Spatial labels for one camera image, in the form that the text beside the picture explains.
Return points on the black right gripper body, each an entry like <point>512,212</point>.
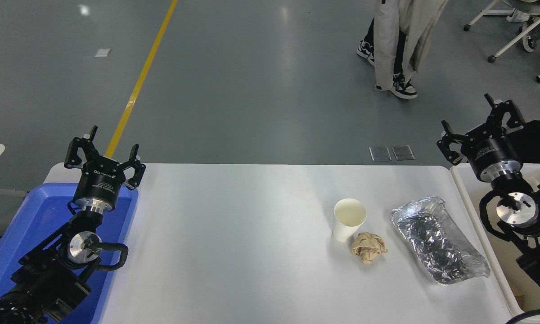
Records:
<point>490,150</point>

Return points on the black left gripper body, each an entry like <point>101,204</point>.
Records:
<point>100,182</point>

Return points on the white paper cup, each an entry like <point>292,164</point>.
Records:
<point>347,222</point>

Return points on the large pale plastic bin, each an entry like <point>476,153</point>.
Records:
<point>467,189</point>

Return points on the metal floor plate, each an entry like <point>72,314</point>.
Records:
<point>380,153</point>
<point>403,152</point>

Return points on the blue plastic tray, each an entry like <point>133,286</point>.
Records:
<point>27,225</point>

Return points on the crumpled silver foil tray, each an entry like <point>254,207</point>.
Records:
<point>436,240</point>

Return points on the crumpled tan paper ball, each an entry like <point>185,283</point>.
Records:
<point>368,248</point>

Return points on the white wheeled chair frame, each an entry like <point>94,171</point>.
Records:
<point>528,31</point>

